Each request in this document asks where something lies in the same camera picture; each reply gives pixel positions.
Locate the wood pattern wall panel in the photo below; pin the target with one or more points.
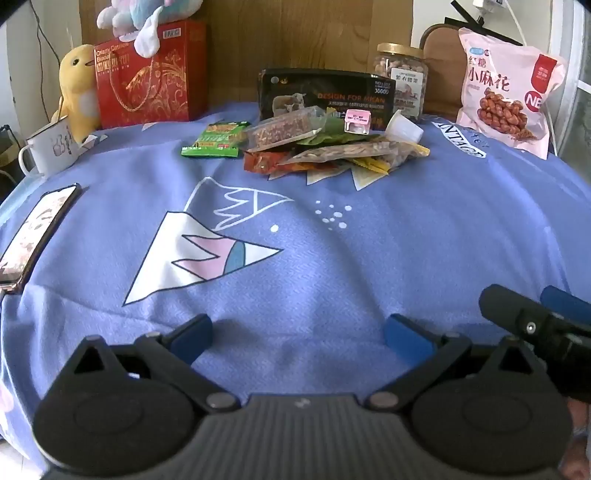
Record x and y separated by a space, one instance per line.
300 37

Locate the smartphone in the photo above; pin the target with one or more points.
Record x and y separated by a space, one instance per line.
37 230

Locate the red snack packet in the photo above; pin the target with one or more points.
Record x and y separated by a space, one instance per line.
265 162

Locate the blue printed tablecloth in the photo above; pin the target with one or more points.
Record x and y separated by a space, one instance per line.
346 258

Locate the brown chair back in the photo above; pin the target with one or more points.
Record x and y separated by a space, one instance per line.
438 69

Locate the small pink snack packet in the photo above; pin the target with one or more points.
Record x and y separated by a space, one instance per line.
358 122

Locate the clear melon seed packet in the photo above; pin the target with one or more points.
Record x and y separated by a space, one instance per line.
351 152

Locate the white window frame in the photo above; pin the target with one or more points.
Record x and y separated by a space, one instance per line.
572 55

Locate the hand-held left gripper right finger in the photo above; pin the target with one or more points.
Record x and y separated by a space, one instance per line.
406 334

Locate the nut jar with gold lid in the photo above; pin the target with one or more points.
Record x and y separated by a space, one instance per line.
406 78

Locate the pastel unicorn plush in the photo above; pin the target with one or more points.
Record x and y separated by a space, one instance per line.
138 18

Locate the yellow duck plush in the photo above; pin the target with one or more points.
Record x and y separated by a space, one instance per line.
78 78

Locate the white enamel mug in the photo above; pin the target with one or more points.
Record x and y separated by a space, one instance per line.
53 147

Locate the orange snack packet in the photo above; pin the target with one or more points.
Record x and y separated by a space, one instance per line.
318 170

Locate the large pink snack bag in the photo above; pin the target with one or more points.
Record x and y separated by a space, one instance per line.
498 83

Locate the white jelly cup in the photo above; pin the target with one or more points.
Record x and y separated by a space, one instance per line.
404 129

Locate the green snack packet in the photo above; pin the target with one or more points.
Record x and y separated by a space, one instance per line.
217 138

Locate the yellow snack packet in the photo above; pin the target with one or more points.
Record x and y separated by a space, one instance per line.
371 165

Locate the red gift bag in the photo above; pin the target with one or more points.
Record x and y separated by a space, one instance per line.
166 92

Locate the person's right hand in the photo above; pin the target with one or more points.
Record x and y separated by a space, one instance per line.
582 450

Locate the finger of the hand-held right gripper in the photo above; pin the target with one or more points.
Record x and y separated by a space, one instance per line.
568 302
508 304

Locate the white power adapter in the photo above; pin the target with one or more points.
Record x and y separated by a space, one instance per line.
489 5

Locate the clear packet of brown bar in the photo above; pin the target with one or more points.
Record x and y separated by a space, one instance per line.
281 129

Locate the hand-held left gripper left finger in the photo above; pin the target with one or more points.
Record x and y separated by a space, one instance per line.
194 332

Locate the light green pastry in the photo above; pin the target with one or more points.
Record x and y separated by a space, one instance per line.
330 133

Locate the black tape strip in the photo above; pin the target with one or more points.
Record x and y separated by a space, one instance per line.
464 11

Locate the black sheep print box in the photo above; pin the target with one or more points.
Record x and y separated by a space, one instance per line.
332 92

